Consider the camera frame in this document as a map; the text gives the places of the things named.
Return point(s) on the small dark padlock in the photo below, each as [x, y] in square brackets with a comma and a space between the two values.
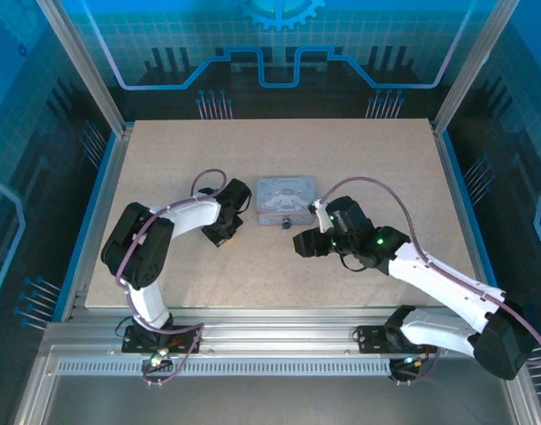
[287, 223]

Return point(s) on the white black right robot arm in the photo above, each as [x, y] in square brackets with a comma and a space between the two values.
[442, 279]

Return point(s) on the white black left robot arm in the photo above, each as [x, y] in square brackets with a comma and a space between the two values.
[186, 217]

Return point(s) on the aluminium front tray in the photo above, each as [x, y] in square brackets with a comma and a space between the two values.
[274, 398]

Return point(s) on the aluminium front rail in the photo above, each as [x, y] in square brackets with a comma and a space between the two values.
[274, 332]

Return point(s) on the aluminium side rail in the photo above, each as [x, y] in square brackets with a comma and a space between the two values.
[460, 208]
[102, 208]

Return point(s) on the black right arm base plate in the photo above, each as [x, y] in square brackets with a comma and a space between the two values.
[372, 338]

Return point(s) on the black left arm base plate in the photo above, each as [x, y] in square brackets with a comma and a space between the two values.
[133, 343]

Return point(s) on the aluminium frame post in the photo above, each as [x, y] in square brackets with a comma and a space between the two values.
[84, 66]
[473, 66]

